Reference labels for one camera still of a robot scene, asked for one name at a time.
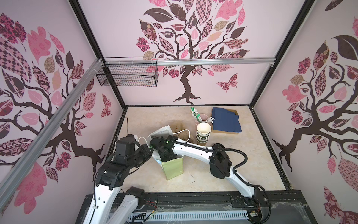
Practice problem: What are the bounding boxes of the brown cardboard napkin box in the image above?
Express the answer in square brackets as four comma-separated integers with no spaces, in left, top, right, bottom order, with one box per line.
[212,109,241,135]

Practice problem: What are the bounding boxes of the aluminium rail back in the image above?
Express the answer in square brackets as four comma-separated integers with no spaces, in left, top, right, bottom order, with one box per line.
[105,57,276,66]

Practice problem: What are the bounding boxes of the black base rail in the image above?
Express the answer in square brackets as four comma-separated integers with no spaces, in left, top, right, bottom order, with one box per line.
[75,191,308,224]

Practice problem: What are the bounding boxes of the white slotted cable duct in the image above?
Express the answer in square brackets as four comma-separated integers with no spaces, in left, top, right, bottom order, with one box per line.
[127,211,249,223]

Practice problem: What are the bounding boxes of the black wire basket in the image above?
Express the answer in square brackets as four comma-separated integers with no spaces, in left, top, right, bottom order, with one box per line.
[96,56,159,87]

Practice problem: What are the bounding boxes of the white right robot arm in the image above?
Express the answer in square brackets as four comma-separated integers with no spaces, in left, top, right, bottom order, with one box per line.
[150,135,269,207]

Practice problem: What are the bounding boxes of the blue napkin stack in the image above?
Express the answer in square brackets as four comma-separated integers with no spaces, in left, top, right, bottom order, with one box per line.
[211,107,242,133]

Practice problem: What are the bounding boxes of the pink bucket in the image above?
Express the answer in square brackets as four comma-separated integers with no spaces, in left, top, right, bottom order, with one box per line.
[195,113,213,125]

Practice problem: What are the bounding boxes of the white paper takeout bag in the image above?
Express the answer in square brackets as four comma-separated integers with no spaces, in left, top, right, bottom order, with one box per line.
[146,126,191,180]

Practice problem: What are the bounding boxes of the black cup lid stack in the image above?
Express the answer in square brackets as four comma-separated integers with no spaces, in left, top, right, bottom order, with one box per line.
[212,143,225,150]

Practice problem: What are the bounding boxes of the stacked paper cups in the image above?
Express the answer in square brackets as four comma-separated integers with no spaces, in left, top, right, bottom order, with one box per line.
[196,122,212,146]

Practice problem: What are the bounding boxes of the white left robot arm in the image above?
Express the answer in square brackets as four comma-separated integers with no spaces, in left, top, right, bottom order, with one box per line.
[83,134,153,224]

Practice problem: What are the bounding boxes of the aluminium rail left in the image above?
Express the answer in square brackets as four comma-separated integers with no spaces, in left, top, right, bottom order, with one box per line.
[1,58,103,209]

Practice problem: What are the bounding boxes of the aluminium rail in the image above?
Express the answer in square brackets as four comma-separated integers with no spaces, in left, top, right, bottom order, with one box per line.
[105,57,276,66]
[1,58,103,209]

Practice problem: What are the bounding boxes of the green wrapped stirrers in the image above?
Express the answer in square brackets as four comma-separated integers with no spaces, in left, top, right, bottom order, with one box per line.
[190,107,200,123]

